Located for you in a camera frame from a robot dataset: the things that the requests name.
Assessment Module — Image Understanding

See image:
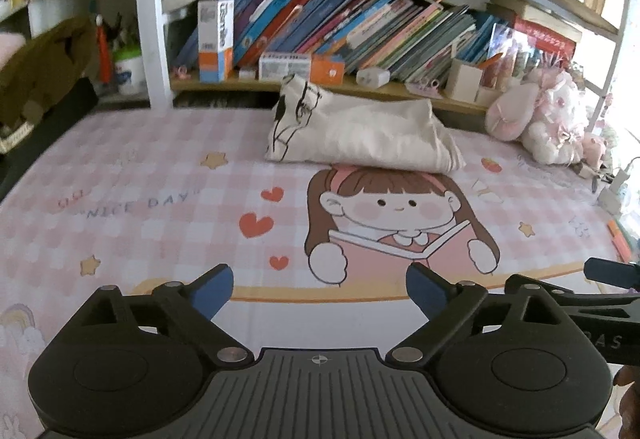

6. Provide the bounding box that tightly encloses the pink white plush toy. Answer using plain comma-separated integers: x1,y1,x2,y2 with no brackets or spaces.
485,68,603,170

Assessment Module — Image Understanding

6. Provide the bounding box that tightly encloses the orange red tool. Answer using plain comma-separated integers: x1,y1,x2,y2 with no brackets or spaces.
95,16,113,84

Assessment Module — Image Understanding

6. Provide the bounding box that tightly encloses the pink cushion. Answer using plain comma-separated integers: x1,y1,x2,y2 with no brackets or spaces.
0,34,26,70

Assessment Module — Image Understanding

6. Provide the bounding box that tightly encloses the white wooden bookshelf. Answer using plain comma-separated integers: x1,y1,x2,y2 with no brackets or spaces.
0,0,631,120

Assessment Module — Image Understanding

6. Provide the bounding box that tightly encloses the stack of beige books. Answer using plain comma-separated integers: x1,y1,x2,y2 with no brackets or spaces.
487,0,583,42

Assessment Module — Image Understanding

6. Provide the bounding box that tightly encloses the black case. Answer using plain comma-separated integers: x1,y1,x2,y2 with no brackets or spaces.
0,79,98,200

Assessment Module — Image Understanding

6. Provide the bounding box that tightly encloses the white jar green lid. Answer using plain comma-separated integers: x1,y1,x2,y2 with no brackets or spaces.
112,45,148,96

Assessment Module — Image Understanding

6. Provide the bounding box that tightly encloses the white power charger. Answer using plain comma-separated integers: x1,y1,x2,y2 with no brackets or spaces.
597,159,640,214

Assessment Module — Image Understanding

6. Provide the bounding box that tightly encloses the person's right hand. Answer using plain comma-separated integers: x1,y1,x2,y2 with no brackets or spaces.
614,363,640,439

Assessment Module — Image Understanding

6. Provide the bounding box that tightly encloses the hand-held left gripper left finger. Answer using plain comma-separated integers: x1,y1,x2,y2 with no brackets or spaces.
75,263,253,366

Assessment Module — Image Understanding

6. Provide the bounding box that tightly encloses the row of colourful books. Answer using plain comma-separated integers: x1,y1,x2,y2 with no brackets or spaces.
175,0,501,82

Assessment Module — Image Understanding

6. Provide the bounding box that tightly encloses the brown jacket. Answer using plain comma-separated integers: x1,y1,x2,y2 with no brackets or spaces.
0,16,98,154

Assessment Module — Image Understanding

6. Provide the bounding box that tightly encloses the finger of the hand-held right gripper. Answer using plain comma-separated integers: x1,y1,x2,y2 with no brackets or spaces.
504,274,640,317
584,257,640,292

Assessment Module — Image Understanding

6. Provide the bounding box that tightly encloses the orange marker pen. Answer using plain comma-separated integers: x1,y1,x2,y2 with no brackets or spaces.
607,219,633,262

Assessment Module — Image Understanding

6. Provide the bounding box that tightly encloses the clear foil gift wrap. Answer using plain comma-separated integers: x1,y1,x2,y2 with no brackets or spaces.
487,21,531,80

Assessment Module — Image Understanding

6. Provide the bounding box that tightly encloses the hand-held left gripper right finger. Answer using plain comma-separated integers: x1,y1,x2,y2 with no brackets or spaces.
386,261,568,366

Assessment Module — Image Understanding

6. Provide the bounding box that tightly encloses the red book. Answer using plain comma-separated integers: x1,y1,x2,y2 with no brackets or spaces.
515,16,576,60

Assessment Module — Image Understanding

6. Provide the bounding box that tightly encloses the cream printed t-shirt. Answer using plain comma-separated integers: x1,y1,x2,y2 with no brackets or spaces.
264,74,466,174

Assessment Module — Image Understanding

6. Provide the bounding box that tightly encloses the pink checked printed mat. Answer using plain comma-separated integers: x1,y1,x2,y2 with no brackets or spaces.
0,108,640,439

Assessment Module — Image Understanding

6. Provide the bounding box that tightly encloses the white plug adapter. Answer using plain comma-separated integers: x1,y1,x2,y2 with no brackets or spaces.
356,67,391,88

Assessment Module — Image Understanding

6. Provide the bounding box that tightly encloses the white orange toothpaste box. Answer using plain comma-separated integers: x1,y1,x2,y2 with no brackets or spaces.
197,0,236,84
258,51,346,86

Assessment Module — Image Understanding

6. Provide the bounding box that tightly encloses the white pen holder box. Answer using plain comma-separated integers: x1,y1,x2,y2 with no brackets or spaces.
445,59,484,100

